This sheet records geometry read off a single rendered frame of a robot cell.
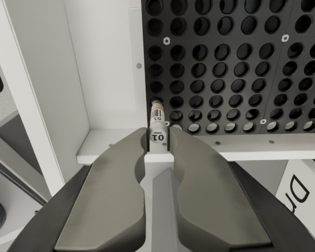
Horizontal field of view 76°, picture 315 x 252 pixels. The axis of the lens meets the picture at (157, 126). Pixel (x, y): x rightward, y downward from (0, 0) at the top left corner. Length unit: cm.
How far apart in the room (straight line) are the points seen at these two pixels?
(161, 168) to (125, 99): 113
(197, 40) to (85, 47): 13
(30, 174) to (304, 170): 51
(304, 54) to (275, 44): 3
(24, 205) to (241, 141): 45
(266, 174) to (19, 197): 51
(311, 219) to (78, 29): 38
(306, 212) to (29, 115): 36
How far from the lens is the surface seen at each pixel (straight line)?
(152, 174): 140
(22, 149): 59
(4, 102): 144
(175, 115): 21
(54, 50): 21
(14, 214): 57
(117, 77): 25
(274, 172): 46
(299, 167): 37
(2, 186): 52
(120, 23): 24
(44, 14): 21
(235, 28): 18
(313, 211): 36
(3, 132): 58
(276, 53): 20
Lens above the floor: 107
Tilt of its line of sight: 61 degrees down
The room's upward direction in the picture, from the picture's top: 179 degrees clockwise
